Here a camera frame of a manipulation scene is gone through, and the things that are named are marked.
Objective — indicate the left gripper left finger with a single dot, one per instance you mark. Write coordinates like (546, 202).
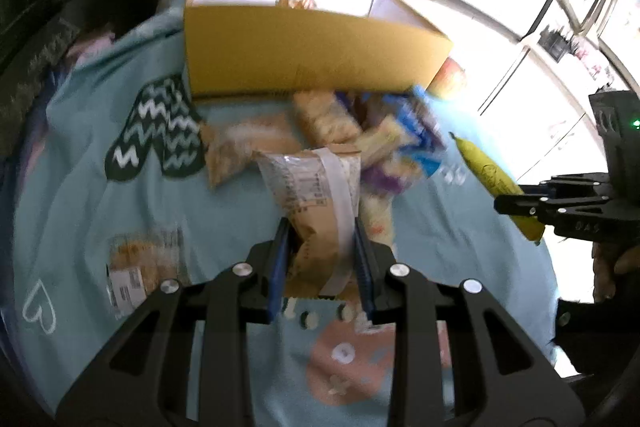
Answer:
(180, 358)

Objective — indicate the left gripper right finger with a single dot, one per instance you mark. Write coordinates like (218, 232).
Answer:
(460, 359)

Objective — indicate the long yellow snack bar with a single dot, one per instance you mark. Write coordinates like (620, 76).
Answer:
(497, 183)

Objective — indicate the clear cookie bag white label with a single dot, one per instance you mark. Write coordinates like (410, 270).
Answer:
(138, 262)

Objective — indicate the blue cookie packet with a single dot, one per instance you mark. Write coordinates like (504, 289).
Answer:
(400, 135)

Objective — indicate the brown bread packet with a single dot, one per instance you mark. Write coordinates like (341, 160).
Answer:
(319, 192)

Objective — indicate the person right hand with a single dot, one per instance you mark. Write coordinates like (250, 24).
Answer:
(609, 264)

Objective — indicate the beige cabinet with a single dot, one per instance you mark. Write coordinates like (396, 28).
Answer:
(533, 98)

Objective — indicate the red apple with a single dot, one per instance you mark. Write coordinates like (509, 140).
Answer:
(448, 79)

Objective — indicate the teal printed tablecloth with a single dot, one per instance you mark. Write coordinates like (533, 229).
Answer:
(119, 162)

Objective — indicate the clear bread packet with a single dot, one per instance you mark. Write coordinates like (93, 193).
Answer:
(231, 148)

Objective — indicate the orange biscuit packet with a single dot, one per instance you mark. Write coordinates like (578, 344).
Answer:
(323, 118)

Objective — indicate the yellow cardboard box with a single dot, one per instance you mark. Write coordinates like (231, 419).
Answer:
(255, 47)

